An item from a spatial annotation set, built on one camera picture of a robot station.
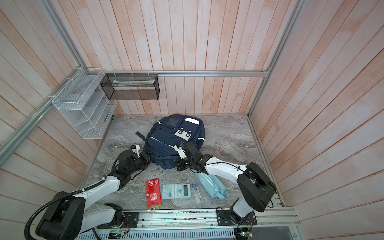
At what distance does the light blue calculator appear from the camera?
814mm

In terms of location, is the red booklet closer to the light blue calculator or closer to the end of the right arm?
the light blue calculator

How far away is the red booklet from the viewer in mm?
795

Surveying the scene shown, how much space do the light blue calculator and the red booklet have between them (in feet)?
0.09
